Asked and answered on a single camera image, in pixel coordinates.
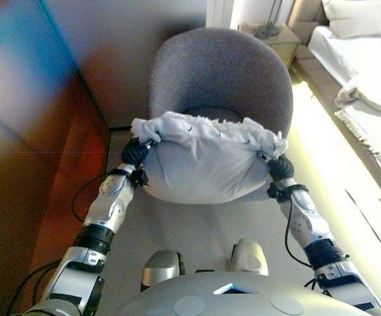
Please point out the white door frame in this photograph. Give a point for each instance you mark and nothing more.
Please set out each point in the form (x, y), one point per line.
(218, 13)

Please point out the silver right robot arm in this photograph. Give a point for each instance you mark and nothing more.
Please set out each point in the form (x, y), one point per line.
(309, 220)

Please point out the grey floor lamp base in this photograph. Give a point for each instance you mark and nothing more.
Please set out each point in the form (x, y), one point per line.
(268, 30)

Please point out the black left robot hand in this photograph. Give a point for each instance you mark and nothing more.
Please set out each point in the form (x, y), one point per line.
(134, 153)

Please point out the white fringed throw blanket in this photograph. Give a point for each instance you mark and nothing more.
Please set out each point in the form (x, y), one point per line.
(365, 108)

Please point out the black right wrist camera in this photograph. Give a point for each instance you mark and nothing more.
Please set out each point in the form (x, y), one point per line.
(275, 192)

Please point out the beige bed pillow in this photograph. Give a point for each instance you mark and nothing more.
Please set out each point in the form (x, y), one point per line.
(358, 18)

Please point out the silver right robot leg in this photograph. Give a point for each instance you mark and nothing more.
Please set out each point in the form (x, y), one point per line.
(248, 258)

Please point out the beige nightstand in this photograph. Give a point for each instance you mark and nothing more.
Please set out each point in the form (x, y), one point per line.
(282, 42)

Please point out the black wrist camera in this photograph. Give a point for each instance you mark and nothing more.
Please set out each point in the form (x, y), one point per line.
(275, 192)
(139, 179)

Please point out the white fringed cushion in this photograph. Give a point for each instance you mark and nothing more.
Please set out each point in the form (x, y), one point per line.
(203, 164)

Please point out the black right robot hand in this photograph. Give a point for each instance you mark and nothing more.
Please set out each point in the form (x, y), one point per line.
(282, 168)

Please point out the silver robot torso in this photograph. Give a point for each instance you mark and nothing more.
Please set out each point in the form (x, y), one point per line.
(226, 303)

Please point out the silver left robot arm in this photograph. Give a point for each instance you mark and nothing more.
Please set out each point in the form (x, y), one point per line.
(108, 207)

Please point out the bed with white sheet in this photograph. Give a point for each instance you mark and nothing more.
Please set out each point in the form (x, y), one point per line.
(335, 52)

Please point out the dark round object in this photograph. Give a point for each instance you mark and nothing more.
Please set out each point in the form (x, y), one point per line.
(161, 266)

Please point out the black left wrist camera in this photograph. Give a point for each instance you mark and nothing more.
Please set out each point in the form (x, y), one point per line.
(139, 179)

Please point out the brown wooden cabinet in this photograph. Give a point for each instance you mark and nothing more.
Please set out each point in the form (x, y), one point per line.
(29, 164)

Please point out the grey fabric armchair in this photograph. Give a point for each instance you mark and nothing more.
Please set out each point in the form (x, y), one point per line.
(220, 69)

